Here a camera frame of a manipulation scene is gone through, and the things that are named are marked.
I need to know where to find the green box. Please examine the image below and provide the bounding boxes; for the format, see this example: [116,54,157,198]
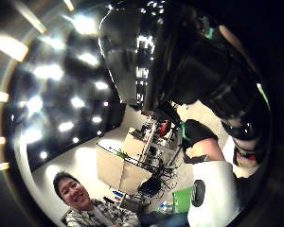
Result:
[171,186,194,215]

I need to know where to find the large beige cardboard box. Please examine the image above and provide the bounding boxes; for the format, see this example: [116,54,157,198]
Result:
[96,143,154,194]

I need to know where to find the red object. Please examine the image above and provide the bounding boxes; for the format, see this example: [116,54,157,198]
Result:
[158,120,171,137]

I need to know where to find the bundle of black cables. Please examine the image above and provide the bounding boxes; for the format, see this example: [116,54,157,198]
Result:
[145,154,181,190]

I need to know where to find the shiny dark metal container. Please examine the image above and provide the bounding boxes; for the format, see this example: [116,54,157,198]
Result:
[98,2,166,109]

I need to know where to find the black round bag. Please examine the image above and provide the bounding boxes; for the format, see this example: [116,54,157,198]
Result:
[137,176,162,199]

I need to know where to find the black oval badge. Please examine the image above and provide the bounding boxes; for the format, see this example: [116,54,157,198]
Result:
[190,179,206,208]

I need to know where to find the blue packet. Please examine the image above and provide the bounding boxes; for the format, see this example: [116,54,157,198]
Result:
[112,190,125,200]

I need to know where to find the the person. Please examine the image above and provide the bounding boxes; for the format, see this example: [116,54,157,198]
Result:
[186,160,241,227]

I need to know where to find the clear plastic water bottle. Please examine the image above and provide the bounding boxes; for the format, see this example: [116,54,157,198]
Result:
[156,201,174,216]

